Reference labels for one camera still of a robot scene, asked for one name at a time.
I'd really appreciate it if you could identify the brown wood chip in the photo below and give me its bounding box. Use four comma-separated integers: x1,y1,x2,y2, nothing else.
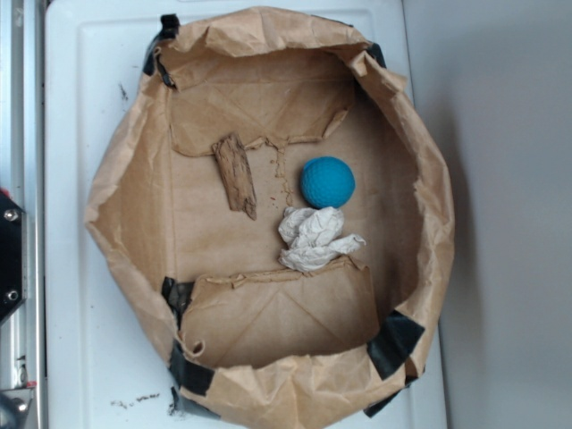
212,132,257,221

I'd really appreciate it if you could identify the crumpled white paper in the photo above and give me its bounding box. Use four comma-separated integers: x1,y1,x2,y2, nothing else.
278,206,366,273

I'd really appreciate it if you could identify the brown paper bag bin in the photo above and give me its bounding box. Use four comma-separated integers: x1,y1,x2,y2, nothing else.
85,7,455,428

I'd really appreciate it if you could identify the blue dimpled foam ball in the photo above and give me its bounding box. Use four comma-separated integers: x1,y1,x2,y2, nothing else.
300,156,356,209

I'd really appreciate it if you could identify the black metal mount plate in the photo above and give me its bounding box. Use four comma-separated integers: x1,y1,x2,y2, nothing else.
0,189,24,324

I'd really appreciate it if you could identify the aluminium frame rail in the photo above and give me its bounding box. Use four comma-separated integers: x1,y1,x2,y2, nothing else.
1,1,48,428

